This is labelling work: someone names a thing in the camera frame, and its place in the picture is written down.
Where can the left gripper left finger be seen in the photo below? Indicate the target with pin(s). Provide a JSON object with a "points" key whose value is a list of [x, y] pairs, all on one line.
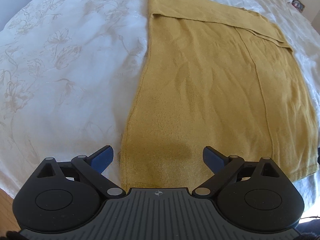
{"points": [[91, 168]]}

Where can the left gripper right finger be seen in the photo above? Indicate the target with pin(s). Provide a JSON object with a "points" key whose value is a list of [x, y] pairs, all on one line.
{"points": [[225, 170]]}

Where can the yellow knit sweater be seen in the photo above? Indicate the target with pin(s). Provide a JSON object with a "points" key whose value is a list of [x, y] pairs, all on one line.
{"points": [[215, 76]]}

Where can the white floral bedspread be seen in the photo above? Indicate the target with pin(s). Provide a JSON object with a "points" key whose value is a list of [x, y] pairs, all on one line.
{"points": [[70, 68]]}

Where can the dark photo frame right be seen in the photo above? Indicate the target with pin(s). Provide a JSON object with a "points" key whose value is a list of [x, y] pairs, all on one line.
{"points": [[298, 5]]}

